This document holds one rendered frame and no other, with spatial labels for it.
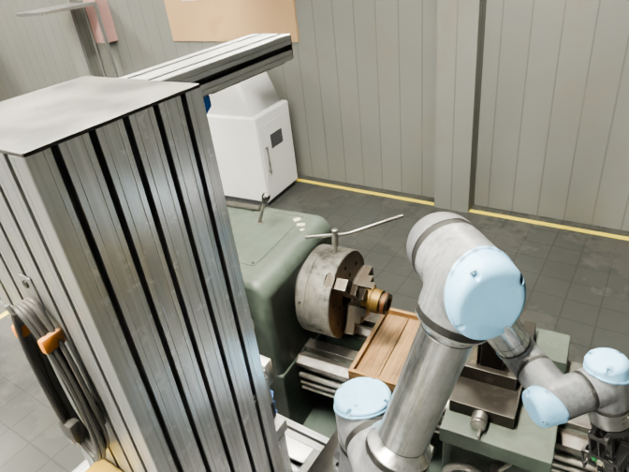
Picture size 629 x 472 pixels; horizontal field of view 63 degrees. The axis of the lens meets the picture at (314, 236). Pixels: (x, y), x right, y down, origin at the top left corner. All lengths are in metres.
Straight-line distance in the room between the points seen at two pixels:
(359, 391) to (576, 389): 0.39
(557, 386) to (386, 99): 3.77
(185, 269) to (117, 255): 0.12
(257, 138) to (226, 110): 0.39
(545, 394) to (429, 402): 0.27
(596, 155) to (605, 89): 0.48
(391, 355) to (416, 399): 1.00
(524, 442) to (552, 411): 0.57
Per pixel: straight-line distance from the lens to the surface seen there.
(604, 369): 1.07
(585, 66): 4.09
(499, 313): 0.75
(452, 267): 0.72
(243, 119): 4.55
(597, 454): 1.22
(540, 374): 1.08
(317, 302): 1.68
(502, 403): 1.63
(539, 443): 1.62
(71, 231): 0.61
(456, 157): 4.34
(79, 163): 0.60
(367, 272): 1.85
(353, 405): 1.04
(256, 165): 4.66
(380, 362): 1.83
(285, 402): 1.95
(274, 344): 1.76
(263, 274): 1.66
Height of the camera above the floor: 2.18
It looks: 31 degrees down
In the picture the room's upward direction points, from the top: 7 degrees counter-clockwise
